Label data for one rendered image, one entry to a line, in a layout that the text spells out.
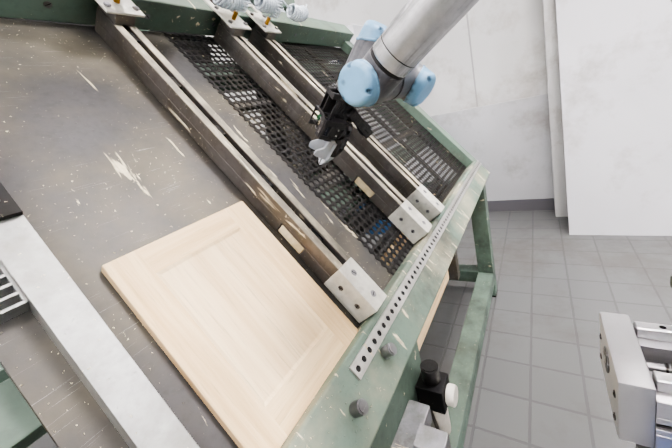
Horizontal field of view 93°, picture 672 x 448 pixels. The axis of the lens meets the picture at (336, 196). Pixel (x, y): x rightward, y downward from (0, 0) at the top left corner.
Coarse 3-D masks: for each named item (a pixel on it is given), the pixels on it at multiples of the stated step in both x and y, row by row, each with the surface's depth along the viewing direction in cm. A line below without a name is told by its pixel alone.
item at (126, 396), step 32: (0, 224) 46; (0, 256) 44; (32, 256) 46; (32, 288) 44; (64, 288) 46; (64, 320) 44; (96, 320) 45; (64, 352) 43; (96, 352) 43; (96, 384) 41; (128, 384) 43; (128, 416) 41; (160, 416) 43
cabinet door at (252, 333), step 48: (192, 240) 63; (240, 240) 70; (144, 288) 53; (192, 288) 58; (240, 288) 63; (288, 288) 69; (192, 336) 53; (240, 336) 57; (288, 336) 62; (336, 336) 67; (192, 384) 49; (240, 384) 52; (288, 384) 56; (240, 432) 48; (288, 432) 51
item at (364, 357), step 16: (464, 192) 147; (448, 208) 127; (432, 240) 105; (416, 272) 90; (400, 288) 82; (400, 304) 78; (384, 320) 72; (368, 336) 68; (384, 336) 69; (368, 352) 65; (352, 368) 60
